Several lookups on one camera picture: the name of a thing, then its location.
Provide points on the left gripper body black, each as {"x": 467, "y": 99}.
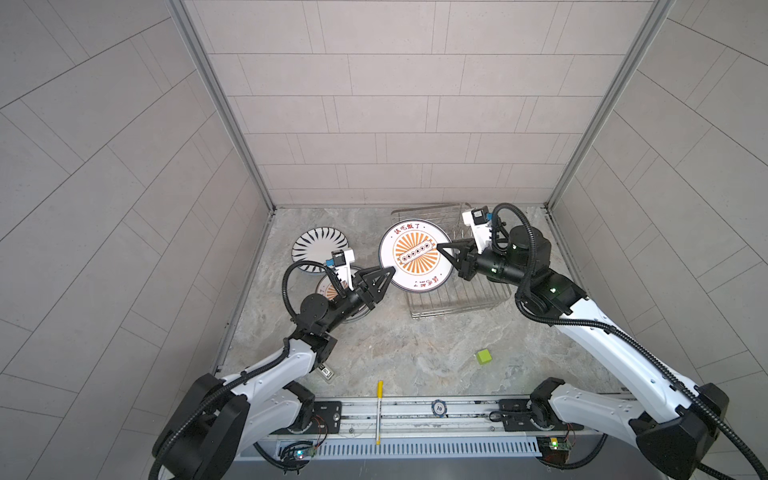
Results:
{"x": 340, "y": 309}

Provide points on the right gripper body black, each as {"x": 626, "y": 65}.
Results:
{"x": 498, "y": 266}

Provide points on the black striped white plate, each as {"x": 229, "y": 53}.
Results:
{"x": 318, "y": 245}

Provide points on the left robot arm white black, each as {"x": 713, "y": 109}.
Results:
{"x": 218, "y": 418}

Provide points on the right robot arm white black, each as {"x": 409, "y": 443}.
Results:
{"x": 671, "y": 420}

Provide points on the black silver remote tool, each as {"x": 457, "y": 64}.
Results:
{"x": 327, "y": 373}

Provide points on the yellow white pen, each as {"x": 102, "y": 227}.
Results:
{"x": 379, "y": 411}

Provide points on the green cube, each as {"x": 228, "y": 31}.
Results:
{"x": 483, "y": 357}

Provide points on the left circuit board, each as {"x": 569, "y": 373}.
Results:
{"x": 296, "y": 455}

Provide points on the circuit board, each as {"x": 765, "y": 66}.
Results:
{"x": 296, "y": 455}
{"x": 555, "y": 450}

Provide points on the round blue white token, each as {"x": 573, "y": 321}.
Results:
{"x": 439, "y": 408}

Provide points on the right circuit board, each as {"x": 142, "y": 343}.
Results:
{"x": 555, "y": 450}

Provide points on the metal wire dish rack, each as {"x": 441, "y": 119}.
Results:
{"x": 456, "y": 295}

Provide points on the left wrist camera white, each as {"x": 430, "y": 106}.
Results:
{"x": 341, "y": 262}

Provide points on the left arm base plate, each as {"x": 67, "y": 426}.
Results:
{"x": 322, "y": 417}

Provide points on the aluminium mounting rail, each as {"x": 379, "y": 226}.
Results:
{"x": 411, "y": 417}

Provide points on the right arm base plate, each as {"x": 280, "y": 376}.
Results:
{"x": 527, "y": 415}

